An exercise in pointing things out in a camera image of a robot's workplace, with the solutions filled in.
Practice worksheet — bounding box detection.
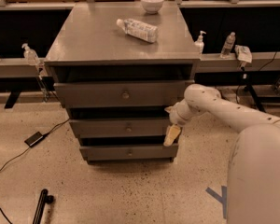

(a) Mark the white pump sanitizer bottle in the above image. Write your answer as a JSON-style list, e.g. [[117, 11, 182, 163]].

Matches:
[[194, 31, 205, 53]]

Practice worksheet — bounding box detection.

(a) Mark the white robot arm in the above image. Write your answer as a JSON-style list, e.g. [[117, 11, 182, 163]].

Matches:
[[164, 84, 280, 224]]

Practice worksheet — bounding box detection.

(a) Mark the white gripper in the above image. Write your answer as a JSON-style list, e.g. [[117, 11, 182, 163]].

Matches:
[[163, 100, 193, 147]]

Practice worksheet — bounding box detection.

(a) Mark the grey top drawer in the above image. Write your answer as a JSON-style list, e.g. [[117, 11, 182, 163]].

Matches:
[[54, 80, 190, 108]]

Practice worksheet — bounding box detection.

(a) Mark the black table leg right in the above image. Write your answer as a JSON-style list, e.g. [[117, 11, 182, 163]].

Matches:
[[243, 73, 265, 112]]

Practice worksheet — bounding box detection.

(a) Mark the black bracket left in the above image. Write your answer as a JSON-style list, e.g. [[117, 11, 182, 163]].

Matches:
[[5, 91, 21, 109]]

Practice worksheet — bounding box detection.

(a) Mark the black power adapter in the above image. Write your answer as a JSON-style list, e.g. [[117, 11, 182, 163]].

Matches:
[[24, 132, 44, 147]]

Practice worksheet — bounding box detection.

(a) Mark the lying clear water bottle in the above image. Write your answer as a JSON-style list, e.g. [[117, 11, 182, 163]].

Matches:
[[116, 19, 158, 43]]

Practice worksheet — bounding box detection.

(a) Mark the black cable loop right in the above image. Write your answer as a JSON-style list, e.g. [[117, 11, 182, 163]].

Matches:
[[234, 50, 279, 105]]

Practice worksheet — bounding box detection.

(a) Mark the grey shelf rail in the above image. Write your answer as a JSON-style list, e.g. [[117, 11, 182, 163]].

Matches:
[[0, 51, 280, 79]]

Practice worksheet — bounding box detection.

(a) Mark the white bowl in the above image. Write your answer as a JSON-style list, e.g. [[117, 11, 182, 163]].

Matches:
[[140, 0, 164, 14]]

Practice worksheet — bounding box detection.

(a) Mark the black adapter cable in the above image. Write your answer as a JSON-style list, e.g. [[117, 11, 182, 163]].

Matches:
[[0, 118, 71, 181]]

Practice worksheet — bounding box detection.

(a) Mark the blue tape cross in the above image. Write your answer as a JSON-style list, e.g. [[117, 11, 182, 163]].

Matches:
[[205, 186, 227, 219]]

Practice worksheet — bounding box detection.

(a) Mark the grey bottom drawer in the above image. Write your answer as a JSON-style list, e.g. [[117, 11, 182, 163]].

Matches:
[[80, 144, 178, 161]]

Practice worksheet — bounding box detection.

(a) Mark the clear pump bottle left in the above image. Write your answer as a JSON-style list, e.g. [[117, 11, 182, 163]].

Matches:
[[21, 43, 40, 65]]

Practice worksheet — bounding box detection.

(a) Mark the flat white paper pad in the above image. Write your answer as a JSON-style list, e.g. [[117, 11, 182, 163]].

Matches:
[[219, 88, 238, 104]]

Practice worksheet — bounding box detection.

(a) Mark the grey drawer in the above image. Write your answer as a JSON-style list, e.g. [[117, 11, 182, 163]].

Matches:
[[80, 144, 178, 161], [54, 80, 190, 108], [70, 118, 170, 138]]

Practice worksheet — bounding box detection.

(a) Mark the white plastic bag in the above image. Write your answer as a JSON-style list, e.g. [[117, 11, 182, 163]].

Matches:
[[235, 45, 252, 63]]

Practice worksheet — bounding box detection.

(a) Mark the grey middle drawer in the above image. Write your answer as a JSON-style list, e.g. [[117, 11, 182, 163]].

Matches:
[[70, 118, 170, 138]]

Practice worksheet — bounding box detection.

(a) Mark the grey drawer cabinet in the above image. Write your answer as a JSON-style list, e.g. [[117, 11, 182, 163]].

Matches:
[[43, 1, 201, 164]]

